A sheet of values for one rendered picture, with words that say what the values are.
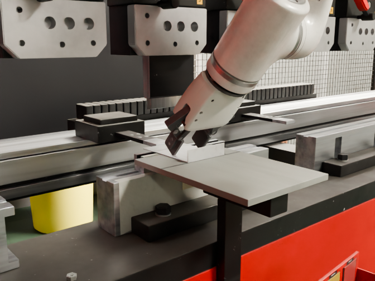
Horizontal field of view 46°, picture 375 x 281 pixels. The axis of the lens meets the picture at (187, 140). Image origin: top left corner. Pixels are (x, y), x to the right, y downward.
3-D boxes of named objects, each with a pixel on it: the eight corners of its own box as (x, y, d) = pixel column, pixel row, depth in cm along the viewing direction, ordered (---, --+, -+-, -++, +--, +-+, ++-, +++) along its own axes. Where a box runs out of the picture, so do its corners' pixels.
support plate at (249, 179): (248, 207, 57) (248, 199, 57) (134, 164, 77) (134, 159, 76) (328, 179, 68) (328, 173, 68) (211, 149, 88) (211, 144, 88)
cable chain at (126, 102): (86, 121, 112) (86, 106, 112) (76, 119, 117) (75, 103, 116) (197, 108, 136) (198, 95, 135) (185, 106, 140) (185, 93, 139)
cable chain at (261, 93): (234, 103, 146) (234, 91, 145) (221, 101, 150) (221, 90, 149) (313, 93, 173) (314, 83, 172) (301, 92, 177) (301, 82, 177)
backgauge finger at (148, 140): (138, 158, 83) (136, 131, 82) (75, 135, 103) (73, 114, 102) (187, 148, 91) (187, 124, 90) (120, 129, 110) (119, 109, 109)
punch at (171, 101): (150, 110, 78) (149, 54, 76) (143, 108, 79) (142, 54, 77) (193, 105, 84) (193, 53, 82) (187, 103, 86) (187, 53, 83)
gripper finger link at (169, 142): (182, 116, 76) (167, 141, 80) (167, 119, 74) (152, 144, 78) (191, 131, 74) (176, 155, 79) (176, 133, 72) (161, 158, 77)
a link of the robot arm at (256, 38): (247, 45, 73) (203, 44, 67) (293, -25, 64) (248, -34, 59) (275, 81, 69) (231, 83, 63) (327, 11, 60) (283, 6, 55)
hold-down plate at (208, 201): (148, 243, 73) (148, 226, 72) (130, 232, 77) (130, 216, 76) (269, 202, 92) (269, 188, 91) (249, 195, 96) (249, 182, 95)
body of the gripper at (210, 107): (240, 56, 74) (210, 103, 81) (194, 57, 68) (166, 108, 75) (266, 88, 71) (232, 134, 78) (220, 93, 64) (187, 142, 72)
